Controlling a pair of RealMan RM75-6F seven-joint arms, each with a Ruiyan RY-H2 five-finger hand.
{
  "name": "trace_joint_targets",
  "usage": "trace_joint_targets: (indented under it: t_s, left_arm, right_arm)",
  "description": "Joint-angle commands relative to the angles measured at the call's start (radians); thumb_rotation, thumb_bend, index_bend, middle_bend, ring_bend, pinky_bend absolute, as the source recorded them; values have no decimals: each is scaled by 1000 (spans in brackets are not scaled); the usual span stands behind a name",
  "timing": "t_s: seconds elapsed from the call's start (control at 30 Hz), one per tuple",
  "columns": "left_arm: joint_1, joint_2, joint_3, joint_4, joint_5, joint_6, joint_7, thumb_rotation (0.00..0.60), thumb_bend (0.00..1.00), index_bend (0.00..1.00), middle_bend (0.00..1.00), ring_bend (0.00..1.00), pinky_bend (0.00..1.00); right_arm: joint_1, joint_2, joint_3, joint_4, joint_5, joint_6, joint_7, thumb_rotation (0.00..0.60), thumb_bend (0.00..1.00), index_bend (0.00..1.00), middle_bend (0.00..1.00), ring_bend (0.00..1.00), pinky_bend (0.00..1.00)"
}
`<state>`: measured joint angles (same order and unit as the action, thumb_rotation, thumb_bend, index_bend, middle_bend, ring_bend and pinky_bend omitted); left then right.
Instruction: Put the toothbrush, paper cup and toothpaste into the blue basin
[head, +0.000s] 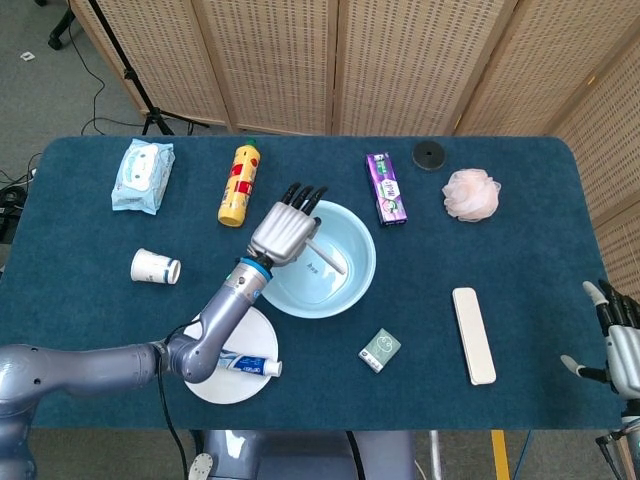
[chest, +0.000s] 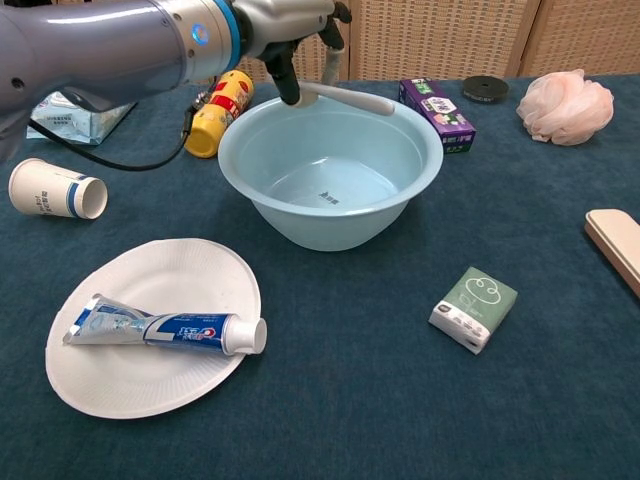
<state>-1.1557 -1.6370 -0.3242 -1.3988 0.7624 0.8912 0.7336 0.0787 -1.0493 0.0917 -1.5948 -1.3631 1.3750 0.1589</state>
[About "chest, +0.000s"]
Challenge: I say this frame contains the white toothbrush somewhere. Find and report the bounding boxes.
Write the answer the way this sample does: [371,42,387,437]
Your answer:
[294,82,397,117]

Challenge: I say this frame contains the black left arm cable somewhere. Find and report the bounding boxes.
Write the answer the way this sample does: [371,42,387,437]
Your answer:
[27,92,211,172]

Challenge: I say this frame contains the dark teal table cloth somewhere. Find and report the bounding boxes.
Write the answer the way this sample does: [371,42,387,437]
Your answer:
[0,74,640,480]

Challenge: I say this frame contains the black round disc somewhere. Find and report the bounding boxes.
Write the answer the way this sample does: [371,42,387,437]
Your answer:
[461,74,510,104]

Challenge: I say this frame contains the yellow bottle red label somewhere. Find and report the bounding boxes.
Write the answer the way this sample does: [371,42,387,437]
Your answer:
[183,69,255,159]

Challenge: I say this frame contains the pink plastic case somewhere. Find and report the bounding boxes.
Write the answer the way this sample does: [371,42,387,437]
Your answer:
[583,208,640,300]

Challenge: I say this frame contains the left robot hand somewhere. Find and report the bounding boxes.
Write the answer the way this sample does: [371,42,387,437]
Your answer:
[232,0,354,109]

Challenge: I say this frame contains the green white tissue pack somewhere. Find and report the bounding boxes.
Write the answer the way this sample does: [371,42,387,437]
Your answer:
[428,265,519,356]

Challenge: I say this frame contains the pink bath pouf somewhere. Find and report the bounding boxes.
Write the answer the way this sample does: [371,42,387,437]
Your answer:
[516,68,615,147]

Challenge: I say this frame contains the light blue wet wipes pack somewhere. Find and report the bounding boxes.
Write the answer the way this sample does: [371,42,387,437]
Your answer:
[25,92,139,147]

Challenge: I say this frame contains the light blue plastic basin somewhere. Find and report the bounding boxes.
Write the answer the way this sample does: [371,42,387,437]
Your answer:
[217,89,445,253]

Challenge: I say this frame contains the white paper cup blue band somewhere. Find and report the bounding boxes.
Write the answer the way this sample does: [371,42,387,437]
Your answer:
[8,157,109,220]

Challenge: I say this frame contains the purple box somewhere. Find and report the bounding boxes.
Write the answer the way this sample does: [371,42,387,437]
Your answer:
[398,77,478,155]

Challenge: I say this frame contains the blue white toothpaste tube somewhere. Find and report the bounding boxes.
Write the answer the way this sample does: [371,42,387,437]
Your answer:
[62,293,268,356]

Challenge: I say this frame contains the white paper plate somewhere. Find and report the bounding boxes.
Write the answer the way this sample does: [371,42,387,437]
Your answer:
[44,237,263,420]

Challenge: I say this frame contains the wicker folding screen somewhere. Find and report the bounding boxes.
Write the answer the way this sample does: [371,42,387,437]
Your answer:
[239,0,640,84]

